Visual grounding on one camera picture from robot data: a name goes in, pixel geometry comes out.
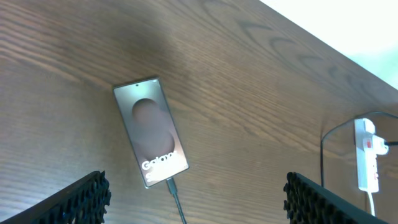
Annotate black charging cable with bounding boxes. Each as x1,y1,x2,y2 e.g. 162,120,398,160
165,111,398,224

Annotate white power strip cord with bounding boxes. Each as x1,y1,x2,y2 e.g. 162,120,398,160
366,191,376,217

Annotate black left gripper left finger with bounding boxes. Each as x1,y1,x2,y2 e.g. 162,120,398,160
3,171,111,224

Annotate white charger adapter plug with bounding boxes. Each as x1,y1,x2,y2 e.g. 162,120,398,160
372,135,389,156

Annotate white power strip red switches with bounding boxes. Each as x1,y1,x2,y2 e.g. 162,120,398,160
354,118,379,193

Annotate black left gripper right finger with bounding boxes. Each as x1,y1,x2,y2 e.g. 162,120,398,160
283,172,386,224

